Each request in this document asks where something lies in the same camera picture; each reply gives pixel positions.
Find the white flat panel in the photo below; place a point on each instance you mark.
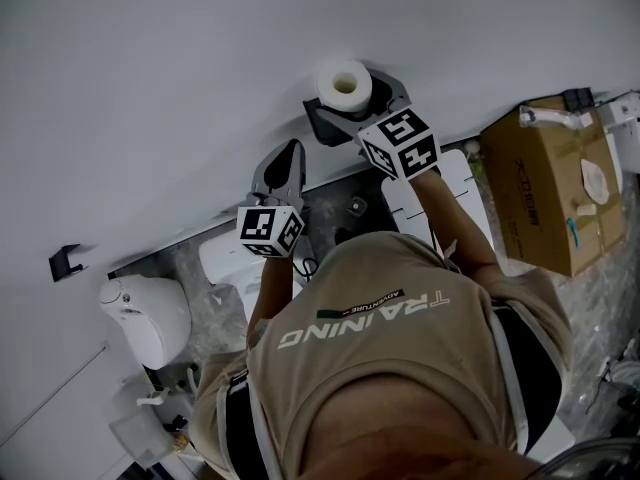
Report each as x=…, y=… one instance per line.
x=557, y=435

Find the clear plastic container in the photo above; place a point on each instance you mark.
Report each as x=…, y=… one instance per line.
x=140, y=438

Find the clear plastic parts packet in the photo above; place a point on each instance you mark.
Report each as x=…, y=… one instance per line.
x=550, y=116

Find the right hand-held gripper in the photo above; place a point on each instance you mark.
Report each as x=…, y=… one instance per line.
x=400, y=140

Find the white toilet with lid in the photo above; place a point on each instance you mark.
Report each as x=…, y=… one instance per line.
x=150, y=318

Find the beige printed T-shirt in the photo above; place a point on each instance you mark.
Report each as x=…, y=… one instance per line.
x=390, y=348

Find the white foam board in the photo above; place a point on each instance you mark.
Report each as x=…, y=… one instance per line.
x=457, y=178

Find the person's right forearm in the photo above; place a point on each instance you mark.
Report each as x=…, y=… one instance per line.
x=455, y=218

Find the white appliance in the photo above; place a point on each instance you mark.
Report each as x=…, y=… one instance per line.
x=625, y=128

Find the brown cardboard box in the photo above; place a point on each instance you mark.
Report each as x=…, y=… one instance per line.
x=540, y=193

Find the black wall hook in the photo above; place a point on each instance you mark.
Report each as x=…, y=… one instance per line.
x=62, y=263

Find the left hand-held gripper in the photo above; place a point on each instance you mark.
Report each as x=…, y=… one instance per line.
x=260, y=228

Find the person's left forearm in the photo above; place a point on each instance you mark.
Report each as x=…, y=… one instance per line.
x=272, y=293

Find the black toilet paper holder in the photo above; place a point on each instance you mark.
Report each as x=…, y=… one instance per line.
x=320, y=130

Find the blue small tool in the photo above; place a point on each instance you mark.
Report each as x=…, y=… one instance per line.
x=574, y=230

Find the small black floor fitting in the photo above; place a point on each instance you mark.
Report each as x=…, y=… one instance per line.
x=356, y=206

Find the white round paper piece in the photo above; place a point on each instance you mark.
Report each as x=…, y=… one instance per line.
x=595, y=180

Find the black wall socket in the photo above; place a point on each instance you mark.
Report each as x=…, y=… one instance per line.
x=578, y=98

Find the white toilet paper roll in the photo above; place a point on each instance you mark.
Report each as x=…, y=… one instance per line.
x=330, y=95

